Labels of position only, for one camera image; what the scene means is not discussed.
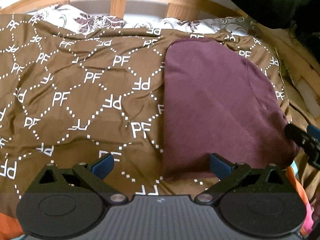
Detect wooden bed frame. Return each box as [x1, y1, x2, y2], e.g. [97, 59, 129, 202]
[1, 0, 319, 121]

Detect brown PF patterned blanket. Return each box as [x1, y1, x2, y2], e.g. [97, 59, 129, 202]
[0, 13, 320, 215]

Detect white floral bed sheet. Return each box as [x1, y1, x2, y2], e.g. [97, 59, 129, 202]
[29, 4, 254, 36]

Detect colourful striped blanket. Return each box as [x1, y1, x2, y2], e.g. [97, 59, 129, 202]
[16, 164, 306, 239]

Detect black jacket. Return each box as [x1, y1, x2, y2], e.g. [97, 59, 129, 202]
[231, 0, 319, 61]

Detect maroon long sleeve shirt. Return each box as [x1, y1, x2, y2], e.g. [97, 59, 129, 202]
[162, 39, 298, 179]

